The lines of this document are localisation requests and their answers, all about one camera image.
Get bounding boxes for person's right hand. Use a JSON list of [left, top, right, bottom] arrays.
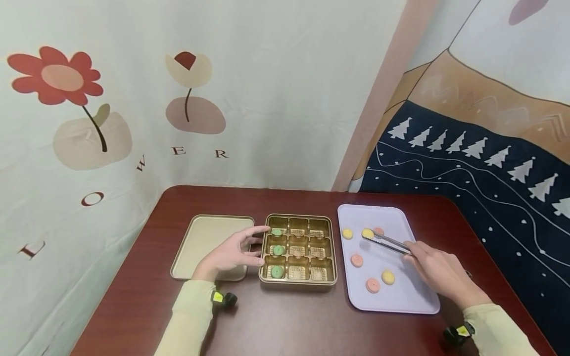
[[403, 241, 493, 311]]

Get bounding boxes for person's left hand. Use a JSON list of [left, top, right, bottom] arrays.
[[192, 226, 272, 283]]

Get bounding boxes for metal tongs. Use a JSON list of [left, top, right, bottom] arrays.
[[361, 232, 413, 256]]

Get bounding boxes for gold compartment box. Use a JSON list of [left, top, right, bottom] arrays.
[[258, 214, 338, 286]]

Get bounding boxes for person's right forearm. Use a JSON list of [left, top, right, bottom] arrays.
[[462, 303, 542, 356]]

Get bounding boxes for lilac plastic tray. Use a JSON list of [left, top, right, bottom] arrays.
[[337, 204, 441, 315]]

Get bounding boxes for black wrist band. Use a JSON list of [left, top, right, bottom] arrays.
[[442, 321, 476, 347], [211, 291, 238, 311]]

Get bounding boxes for gold tin lid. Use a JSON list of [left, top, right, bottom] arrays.
[[170, 214, 255, 282]]

